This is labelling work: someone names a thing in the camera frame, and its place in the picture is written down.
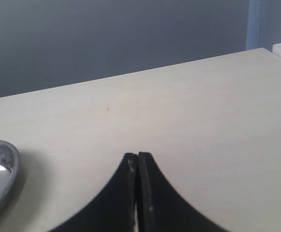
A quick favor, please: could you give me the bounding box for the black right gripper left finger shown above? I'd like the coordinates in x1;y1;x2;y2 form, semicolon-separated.
52;153;138;232

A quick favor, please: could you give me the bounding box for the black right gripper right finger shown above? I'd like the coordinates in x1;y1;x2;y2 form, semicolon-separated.
138;152;226;232

